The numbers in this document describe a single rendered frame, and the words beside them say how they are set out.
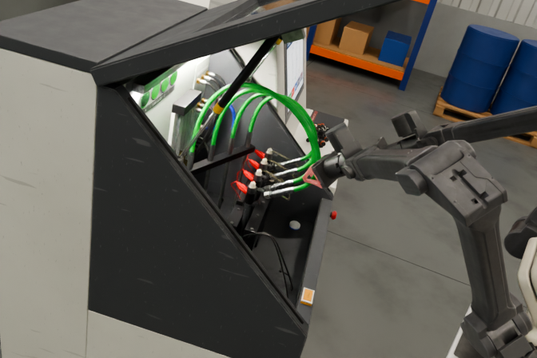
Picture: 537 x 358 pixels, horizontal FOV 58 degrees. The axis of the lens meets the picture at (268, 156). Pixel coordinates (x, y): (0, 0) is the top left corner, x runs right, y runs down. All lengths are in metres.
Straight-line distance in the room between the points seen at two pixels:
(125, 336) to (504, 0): 7.01
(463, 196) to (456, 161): 0.06
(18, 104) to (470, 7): 7.04
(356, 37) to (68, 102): 5.81
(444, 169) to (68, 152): 0.81
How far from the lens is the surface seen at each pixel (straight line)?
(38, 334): 1.64
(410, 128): 1.40
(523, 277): 1.13
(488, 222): 0.80
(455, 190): 0.76
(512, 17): 7.83
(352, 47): 6.76
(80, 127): 1.14
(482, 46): 5.98
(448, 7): 7.72
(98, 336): 1.52
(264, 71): 1.68
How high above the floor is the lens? 1.87
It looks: 28 degrees down
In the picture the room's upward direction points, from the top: 13 degrees clockwise
